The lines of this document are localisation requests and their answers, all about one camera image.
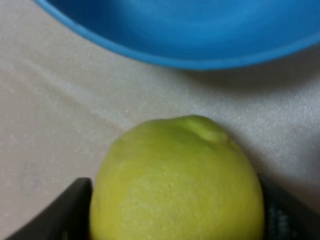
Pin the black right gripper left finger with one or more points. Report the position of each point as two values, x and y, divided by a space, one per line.
66 218

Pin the yellow lemon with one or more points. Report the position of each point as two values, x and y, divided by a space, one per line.
177 179

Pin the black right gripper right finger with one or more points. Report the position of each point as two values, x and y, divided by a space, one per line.
286 217

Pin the blue bowl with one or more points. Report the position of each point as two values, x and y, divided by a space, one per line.
193 34

